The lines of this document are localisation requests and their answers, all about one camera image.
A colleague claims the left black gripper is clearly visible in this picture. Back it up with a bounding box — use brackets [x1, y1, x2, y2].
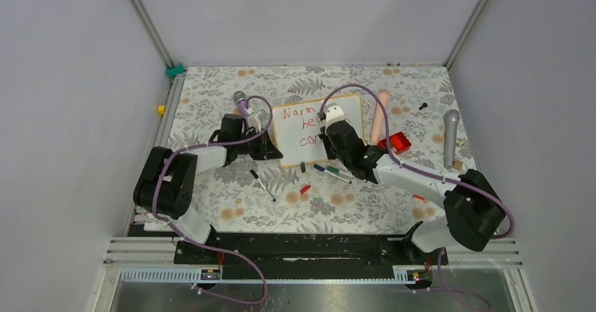
[234, 128, 282, 160]

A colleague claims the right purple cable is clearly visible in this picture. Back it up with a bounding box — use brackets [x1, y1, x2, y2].
[318, 84, 516, 312]

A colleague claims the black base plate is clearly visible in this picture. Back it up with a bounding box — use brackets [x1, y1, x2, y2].
[174, 232, 448, 278]

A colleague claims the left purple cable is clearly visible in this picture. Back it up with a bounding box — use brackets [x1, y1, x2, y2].
[151, 96, 275, 306]

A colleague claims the small wooden cube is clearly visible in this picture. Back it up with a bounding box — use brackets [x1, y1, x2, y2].
[453, 160, 464, 171]

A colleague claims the red marker cap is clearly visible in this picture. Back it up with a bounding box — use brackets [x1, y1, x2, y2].
[300, 185, 311, 195]

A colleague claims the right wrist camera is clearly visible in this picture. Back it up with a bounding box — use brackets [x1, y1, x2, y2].
[318, 103, 346, 126]

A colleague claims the black whiteboard marker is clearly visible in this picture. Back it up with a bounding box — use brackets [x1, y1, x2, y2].
[250, 169, 276, 202]

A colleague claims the silver microphone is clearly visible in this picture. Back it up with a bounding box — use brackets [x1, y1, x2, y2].
[443, 109, 460, 169]

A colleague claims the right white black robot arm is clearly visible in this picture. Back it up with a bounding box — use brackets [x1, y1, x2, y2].
[320, 120, 506, 264]

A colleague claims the white slotted cable duct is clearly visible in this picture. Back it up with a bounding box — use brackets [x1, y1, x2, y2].
[119, 267, 417, 285]

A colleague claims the yellow framed whiteboard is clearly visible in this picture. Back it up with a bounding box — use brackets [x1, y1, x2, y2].
[273, 93, 366, 167]

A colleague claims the pink cylinder microphone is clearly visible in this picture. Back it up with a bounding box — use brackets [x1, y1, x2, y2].
[370, 89, 390, 145]

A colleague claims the red small box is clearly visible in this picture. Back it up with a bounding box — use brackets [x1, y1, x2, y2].
[377, 131, 412, 155]

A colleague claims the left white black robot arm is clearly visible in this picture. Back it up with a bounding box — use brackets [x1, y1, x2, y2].
[133, 114, 283, 264]

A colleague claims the blue whiteboard marker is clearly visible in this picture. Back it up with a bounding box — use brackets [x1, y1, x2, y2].
[313, 164, 352, 184]

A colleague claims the green whiteboard marker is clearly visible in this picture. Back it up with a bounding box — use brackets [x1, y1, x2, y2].
[327, 166, 355, 178]

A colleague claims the floral table mat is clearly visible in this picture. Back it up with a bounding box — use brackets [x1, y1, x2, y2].
[167, 66, 458, 234]

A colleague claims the teal corner clamp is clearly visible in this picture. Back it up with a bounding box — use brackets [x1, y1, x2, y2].
[165, 63, 186, 79]

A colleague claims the purple cable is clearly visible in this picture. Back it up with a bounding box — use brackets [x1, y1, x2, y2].
[318, 84, 516, 312]
[151, 96, 275, 306]

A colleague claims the purple glitter microphone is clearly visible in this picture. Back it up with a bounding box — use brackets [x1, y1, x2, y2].
[233, 91, 253, 119]

